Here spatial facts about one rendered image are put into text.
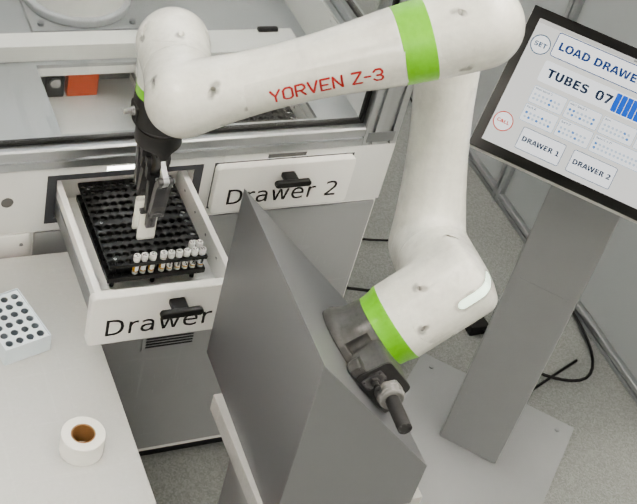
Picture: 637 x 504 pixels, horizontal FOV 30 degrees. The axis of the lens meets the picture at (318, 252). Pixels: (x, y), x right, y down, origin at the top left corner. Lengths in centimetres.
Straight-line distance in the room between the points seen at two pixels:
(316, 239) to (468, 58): 93
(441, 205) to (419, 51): 35
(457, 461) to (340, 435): 132
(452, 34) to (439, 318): 43
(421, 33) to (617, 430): 196
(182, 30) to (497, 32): 44
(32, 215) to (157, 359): 54
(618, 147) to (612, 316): 118
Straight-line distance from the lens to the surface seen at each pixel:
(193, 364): 268
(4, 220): 223
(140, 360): 261
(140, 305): 201
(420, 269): 183
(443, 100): 188
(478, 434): 308
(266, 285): 183
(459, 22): 167
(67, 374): 208
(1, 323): 210
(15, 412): 202
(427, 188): 192
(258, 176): 231
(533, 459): 319
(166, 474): 293
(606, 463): 333
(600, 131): 246
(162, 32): 175
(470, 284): 180
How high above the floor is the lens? 232
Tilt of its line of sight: 41 degrees down
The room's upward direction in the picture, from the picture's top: 16 degrees clockwise
